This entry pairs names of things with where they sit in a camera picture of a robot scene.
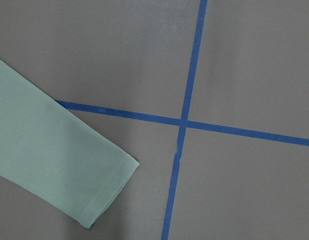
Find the olive green long-sleeve shirt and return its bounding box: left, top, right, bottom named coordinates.
left=0, top=60, right=139, bottom=229

